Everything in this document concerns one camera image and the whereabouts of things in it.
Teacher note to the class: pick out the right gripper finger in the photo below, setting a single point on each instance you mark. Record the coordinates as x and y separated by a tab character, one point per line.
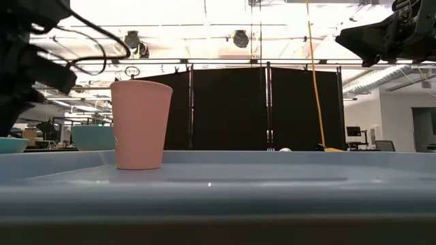
368	34
378	51

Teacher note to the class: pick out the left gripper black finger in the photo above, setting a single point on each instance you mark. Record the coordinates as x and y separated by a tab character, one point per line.
51	73

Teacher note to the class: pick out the light blue ribbed bowl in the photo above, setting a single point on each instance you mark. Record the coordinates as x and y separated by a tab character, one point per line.
92	137

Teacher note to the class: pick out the teal plate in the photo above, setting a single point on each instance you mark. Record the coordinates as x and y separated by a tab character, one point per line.
12	144

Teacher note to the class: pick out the orange-yellow cloth napkin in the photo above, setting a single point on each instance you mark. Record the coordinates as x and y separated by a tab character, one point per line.
333	149

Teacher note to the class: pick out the blue-grey plastic tray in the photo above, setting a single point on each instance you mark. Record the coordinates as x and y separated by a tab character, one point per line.
218	197

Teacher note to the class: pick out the black computer monitor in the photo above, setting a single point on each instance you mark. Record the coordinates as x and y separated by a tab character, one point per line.
353	131

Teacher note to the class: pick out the black ceiling lamp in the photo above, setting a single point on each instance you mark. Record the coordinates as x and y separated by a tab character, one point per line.
131	39
240	38

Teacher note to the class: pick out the pink plastic cup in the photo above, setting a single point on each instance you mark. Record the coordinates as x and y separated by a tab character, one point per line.
141	126

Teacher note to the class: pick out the silver spoon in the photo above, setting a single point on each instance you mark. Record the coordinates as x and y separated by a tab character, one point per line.
285	149

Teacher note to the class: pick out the ribbed ceiling duct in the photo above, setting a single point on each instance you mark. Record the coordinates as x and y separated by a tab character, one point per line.
374	81

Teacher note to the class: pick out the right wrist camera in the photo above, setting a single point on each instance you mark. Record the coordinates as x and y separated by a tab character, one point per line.
403	5

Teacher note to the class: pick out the horizontal overhead rail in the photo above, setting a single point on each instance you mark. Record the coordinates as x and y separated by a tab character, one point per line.
218	61

